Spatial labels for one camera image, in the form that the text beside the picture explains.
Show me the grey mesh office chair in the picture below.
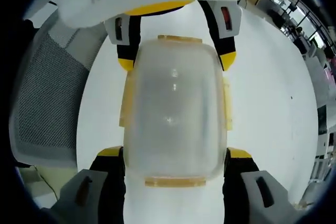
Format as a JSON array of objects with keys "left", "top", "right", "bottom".
[{"left": 9, "top": 23, "right": 108, "bottom": 169}]

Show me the clear box with yellow buckles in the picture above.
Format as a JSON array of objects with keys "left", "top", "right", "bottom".
[{"left": 119, "top": 34, "right": 234, "bottom": 188}]

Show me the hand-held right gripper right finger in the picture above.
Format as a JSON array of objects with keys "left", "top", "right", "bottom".
[{"left": 222, "top": 147, "right": 299, "bottom": 224}]

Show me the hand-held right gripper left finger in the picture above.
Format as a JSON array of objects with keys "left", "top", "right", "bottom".
[{"left": 56, "top": 145, "right": 126, "bottom": 224}]

